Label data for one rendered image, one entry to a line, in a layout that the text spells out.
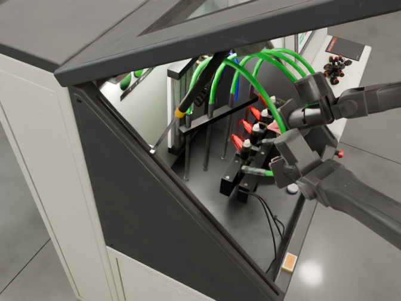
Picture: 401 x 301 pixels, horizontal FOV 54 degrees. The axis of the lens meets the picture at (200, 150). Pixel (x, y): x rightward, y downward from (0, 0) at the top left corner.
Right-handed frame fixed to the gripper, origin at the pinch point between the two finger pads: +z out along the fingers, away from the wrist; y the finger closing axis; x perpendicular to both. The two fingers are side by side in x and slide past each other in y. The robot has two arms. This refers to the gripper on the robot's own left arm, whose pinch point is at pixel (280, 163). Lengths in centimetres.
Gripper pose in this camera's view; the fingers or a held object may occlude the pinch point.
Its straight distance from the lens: 101.9
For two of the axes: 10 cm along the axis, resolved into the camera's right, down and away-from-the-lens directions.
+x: 3.7, 9.2, 1.5
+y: -9.2, 3.8, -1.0
